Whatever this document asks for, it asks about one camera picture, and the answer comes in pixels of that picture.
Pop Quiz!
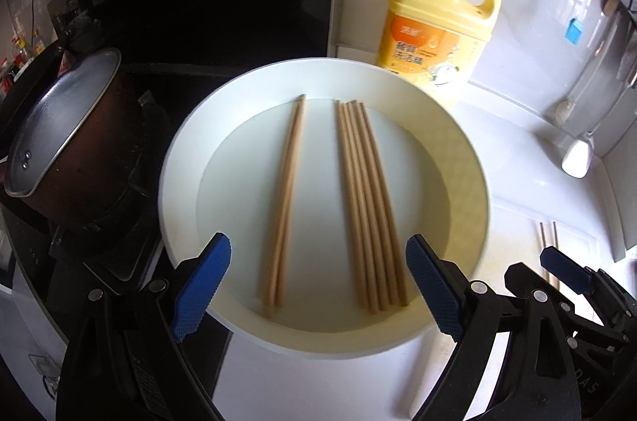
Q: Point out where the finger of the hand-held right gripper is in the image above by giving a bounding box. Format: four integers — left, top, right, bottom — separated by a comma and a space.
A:
505, 263, 553, 297
540, 246, 596, 296

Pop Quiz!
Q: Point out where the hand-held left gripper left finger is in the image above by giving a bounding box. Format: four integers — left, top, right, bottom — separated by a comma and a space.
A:
57, 232, 233, 421

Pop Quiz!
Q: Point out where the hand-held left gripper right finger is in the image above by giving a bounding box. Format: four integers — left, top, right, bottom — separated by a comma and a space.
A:
405, 234, 583, 421

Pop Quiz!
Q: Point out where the light wooden chopstick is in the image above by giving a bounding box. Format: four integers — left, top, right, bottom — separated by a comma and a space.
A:
273, 95, 307, 306
354, 101, 400, 306
258, 95, 304, 317
348, 100, 390, 310
335, 100, 371, 310
539, 222, 552, 285
359, 102, 410, 306
341, 103, 380, 315

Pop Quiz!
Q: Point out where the white round plate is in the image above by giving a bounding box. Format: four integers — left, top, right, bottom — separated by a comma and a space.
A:
158, 58, 493, 358

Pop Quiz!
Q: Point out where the white rice paddle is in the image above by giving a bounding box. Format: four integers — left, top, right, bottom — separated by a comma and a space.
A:
561, 18, 625, 177

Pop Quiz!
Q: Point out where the white ladle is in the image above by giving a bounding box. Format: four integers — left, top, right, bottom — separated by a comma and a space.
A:
555, 43, 607, 124

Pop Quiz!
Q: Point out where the brown cooking pot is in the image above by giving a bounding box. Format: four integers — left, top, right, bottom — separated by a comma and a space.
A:
2, 48, 165, 235

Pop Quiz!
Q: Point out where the clear adhesive hook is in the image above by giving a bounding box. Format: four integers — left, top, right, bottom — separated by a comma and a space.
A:
27, 354, 63, 395

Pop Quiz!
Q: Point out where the grey metal pot lid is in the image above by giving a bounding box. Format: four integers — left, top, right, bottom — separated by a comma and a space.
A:
4, 48, 123, 198

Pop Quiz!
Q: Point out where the yellow dish soap pump bottle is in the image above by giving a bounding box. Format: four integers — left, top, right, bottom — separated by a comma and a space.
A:
377, 0, 501, 91

